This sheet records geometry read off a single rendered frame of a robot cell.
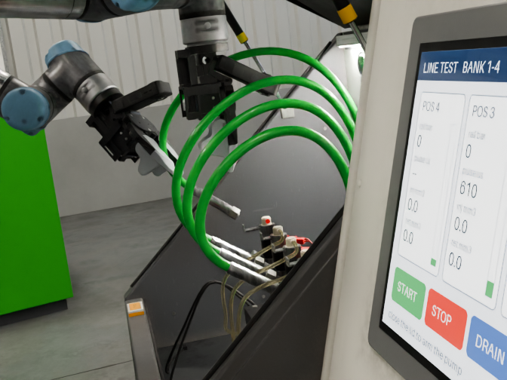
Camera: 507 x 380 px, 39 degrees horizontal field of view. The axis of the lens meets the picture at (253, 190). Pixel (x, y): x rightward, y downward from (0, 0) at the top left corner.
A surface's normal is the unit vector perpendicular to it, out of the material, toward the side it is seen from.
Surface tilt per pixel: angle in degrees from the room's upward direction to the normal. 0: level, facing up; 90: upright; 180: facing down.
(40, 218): 90
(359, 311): 76
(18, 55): 90
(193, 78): 90
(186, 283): 90
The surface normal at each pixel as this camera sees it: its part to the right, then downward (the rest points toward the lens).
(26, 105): 0.14, 0.17
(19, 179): 0.44, 0.11
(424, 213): -0.97, -0.08
